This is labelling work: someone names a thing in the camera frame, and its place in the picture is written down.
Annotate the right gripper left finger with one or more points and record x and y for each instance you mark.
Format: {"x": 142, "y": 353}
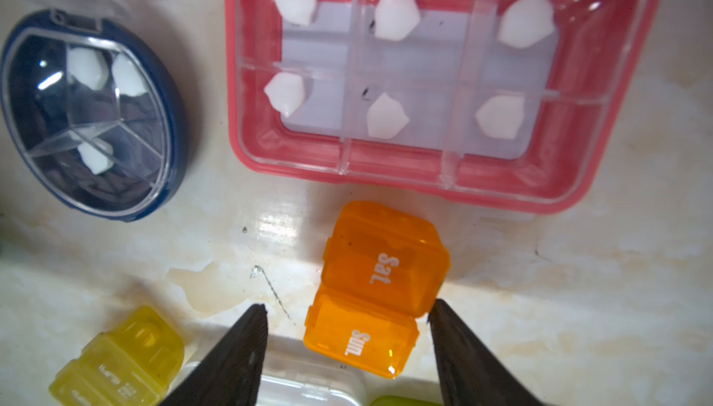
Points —
{"x": 230, "y": 374}

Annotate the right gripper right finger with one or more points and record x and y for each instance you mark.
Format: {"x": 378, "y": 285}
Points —
{"x": 469, "y": 373}

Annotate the lime green square pillbox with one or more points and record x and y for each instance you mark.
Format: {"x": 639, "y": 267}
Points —
{"x": 401, "y": 401}

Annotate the yellow small pillbox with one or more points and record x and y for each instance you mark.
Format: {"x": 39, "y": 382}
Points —
{"x": 133, "y": 364}

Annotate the orange two-cell pillbox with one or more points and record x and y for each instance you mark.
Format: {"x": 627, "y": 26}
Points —
{"x": 382, "y": 271}

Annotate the pink rectangular pillbox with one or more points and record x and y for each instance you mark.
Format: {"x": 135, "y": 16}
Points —
{"x": 497, "y": 103}

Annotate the navy round pillbox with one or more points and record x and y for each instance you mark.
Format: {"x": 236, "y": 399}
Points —
{"x": 94, "y": 114}

